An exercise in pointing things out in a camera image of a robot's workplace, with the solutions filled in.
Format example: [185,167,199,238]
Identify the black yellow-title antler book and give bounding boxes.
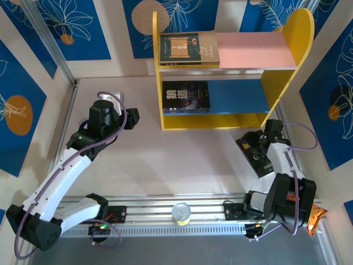
[236,135,276,179]

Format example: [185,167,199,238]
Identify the purple old man book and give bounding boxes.
[162,108,210,112]

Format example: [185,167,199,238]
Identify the black wolf eye book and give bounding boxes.
[162,81,211,110]

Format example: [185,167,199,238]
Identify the yellow cartoon boy book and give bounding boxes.
[159,65,221,70]

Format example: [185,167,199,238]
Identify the brown scroll cover book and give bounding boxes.
[159,31,221,66]

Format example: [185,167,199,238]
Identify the dark red-print face book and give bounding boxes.
[162,110,210,114]

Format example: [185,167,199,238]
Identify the black controller board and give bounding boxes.
[87,223,113,237]
[244,222,267,240]

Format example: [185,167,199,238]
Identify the orange snack bag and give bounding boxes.
[286,194,329,236]

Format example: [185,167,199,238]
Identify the yellow pink blue bookshelf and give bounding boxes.
[152,7,315,130]

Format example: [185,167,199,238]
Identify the silver drink can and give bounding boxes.
[171,203,191,226]

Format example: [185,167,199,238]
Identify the grey metal panel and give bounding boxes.
[27,234,331,265]

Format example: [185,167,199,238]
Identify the aluminium side rail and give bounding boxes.
[41,79,81,205]
[275,107,311,199]

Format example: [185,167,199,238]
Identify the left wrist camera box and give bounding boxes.
[98,91,125,115]

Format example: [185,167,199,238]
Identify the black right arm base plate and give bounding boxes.
[223,203,274,221]

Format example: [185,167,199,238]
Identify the aluminium rail bed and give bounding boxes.
[23,194,331,227]

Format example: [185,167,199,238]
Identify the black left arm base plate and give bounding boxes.
[76,205,127,225]

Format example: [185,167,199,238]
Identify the grey slotted cable duct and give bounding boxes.
[55,225,329,238]

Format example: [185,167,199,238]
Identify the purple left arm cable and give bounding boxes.
[14,91,129,260]

